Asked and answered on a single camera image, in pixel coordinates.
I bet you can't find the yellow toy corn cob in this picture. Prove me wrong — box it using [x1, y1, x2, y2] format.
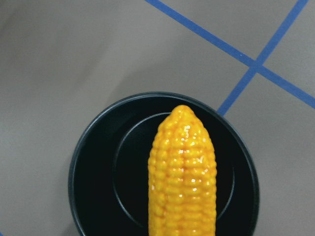
[148, 105, 217, 236]

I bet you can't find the dark blue saucepan with handle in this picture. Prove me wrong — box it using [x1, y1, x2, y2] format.
[68, 92, 259, 236]

